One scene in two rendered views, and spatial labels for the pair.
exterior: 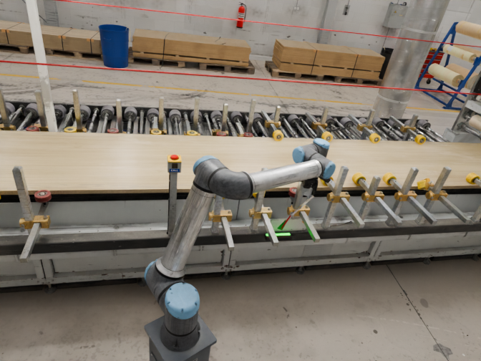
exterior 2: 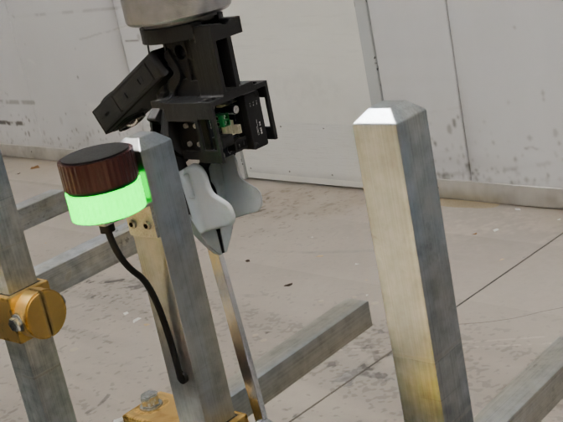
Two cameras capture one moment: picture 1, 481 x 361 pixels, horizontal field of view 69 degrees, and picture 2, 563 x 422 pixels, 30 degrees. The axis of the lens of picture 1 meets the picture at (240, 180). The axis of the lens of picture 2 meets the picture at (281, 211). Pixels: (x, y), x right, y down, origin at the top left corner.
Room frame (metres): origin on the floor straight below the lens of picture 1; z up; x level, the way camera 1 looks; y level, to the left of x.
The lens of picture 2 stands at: (2.10, 0.41, 1.31)
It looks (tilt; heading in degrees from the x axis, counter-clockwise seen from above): 18 degrees down; 241
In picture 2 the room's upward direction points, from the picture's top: 11 degrees counter-clockwise
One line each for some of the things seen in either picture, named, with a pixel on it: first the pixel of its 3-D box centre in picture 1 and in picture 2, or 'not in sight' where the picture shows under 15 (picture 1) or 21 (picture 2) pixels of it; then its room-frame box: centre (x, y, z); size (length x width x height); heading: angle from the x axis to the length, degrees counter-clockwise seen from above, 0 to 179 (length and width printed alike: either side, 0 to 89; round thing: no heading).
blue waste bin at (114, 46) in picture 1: (115, 46); not in sight; (6.86, 2.79, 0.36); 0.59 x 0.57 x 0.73; 13
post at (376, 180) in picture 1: (365, 206); not in sight; (1.93, -0.85, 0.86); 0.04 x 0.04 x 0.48; 17
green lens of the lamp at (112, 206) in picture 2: not in sight; (105, 198); (1.83, -0.36, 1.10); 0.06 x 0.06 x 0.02
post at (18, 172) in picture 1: (26, 206); not in sight; (1.35, 1.07, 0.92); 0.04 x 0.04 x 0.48; 17
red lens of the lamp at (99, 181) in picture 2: not in sight; (98, 167); (1.83, -0.36, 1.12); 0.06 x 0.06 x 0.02
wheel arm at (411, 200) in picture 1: (409, 198); not in sight; (1.99, -1.13, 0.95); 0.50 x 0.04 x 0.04; 17
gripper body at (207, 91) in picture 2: (311, 177); (202, 90); (1.71, -0.39, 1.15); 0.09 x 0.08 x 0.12; 107
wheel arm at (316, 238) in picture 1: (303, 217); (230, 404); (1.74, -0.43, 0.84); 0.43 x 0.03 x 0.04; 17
